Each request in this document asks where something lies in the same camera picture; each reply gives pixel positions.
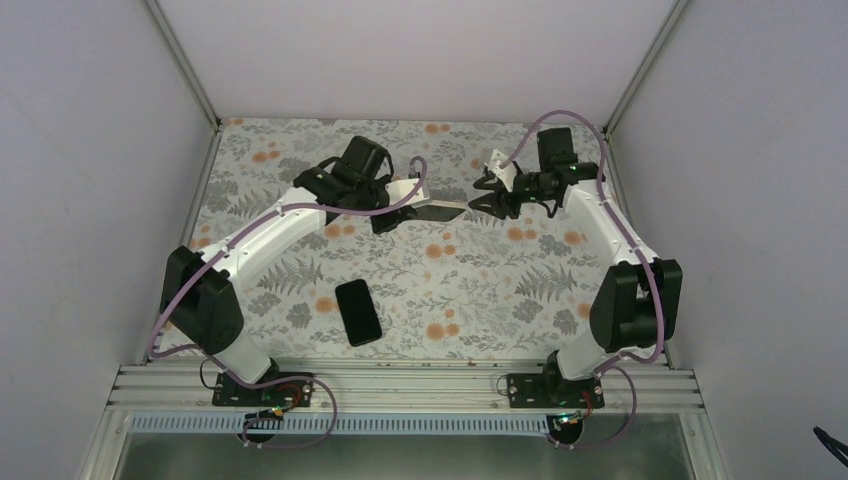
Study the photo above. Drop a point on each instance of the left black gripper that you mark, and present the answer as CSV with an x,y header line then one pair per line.
x,y
380,225

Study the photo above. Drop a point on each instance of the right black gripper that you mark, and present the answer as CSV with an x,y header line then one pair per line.
x,y
491,199

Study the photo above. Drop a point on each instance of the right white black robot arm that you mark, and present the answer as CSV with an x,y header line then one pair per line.
x,y
634,310

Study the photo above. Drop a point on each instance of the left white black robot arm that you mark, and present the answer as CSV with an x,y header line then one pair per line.
x,y
201,289

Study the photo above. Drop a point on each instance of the black phone on mat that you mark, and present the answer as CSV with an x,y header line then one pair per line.
x,y
359,316

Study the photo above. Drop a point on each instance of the floral patterned table mat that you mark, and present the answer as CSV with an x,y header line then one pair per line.
x,y
474,288

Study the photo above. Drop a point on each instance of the black object at edge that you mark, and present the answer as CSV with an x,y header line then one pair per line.
x,y
834,446

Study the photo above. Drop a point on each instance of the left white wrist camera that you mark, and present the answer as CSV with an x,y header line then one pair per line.
x,y
411,192

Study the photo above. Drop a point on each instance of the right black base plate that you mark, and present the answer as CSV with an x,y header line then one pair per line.
x,y
540,391

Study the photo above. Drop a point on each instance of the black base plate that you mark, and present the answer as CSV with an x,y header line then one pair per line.
x,y
540,391
252,391

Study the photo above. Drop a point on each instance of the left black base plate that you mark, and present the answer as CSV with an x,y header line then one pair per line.
x,y
252,391

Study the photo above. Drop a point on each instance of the aluminium rail frame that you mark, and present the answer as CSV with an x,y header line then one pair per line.
x,y
429,419

